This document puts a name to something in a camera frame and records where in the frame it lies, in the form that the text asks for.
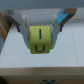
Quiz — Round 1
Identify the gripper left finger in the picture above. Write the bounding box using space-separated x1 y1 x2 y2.
6 8 32 52

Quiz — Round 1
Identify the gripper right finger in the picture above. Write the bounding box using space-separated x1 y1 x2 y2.
49 7 80 48

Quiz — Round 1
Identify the yellow block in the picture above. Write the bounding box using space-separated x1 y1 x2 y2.
27 24 54 55

